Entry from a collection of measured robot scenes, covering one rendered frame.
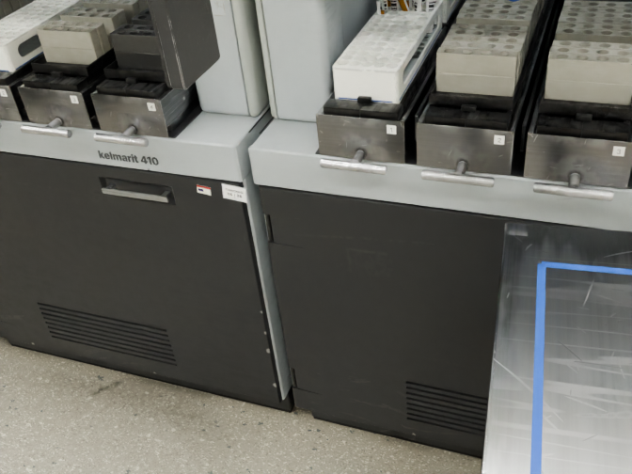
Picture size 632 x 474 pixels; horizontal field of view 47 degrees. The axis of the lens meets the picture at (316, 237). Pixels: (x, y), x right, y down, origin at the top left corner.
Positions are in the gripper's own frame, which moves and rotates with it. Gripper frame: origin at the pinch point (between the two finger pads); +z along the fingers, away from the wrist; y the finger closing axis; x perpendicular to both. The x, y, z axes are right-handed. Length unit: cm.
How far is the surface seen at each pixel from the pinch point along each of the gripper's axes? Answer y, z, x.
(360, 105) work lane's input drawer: -10, 38, 68
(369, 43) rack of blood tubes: -12, 34, 80
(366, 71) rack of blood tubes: -10, 34, 70
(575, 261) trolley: 22, 38, 38
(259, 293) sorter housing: -32, 78, 66
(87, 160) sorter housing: -62, 53, 66
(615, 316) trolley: 26, 38, 31
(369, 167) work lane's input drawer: -7, 45, 62
